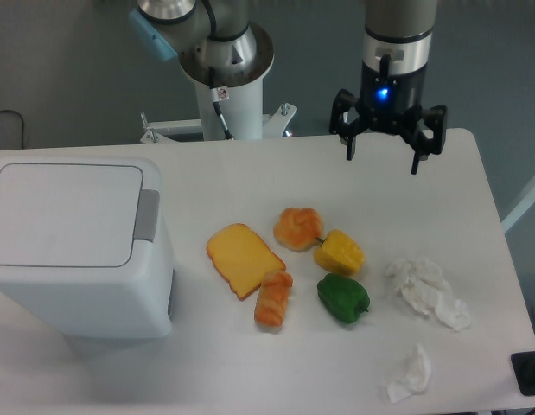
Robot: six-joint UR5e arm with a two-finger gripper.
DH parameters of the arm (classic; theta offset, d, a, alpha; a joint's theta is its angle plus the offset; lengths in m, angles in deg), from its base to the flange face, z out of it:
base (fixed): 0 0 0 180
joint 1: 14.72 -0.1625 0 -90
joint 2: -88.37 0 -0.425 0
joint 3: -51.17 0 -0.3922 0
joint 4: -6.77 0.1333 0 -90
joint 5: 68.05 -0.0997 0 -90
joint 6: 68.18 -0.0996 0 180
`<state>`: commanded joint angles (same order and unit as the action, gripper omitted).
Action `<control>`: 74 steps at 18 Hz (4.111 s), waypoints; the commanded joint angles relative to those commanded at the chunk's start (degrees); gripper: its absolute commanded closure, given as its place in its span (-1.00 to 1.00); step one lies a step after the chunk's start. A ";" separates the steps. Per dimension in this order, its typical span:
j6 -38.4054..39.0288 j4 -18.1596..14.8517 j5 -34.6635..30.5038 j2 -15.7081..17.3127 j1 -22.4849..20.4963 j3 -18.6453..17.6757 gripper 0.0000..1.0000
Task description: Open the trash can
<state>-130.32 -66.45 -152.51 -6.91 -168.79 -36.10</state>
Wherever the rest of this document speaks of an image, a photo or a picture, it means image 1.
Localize small crumpled white tissue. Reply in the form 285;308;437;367
385;343;432;405

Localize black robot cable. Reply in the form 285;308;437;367
199;0;236;141

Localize round knotted bread roll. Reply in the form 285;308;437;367
273;207;323;252

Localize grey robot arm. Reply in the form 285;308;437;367
130;1;447;163

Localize white frame at right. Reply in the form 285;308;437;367
501;174;535;233

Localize black floor cable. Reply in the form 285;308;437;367
0;110;27;151

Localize black device at edge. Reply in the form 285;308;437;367
511;351;535;396

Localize green bell pepper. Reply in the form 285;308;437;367
316;273;371;324

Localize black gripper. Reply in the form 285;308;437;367
328;63;448;175

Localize large crumpled white tissue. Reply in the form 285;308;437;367
385;258;472;332

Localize toast bread slice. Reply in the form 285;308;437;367
206;223;286;300

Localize long twisted bread roll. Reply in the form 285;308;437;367
254;270;293;328

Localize white push-lid trash can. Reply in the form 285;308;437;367
0;156;175;339

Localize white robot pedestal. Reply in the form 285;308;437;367
140;80;297;144

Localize yellow bell pepper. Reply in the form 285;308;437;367
314;229;365;277

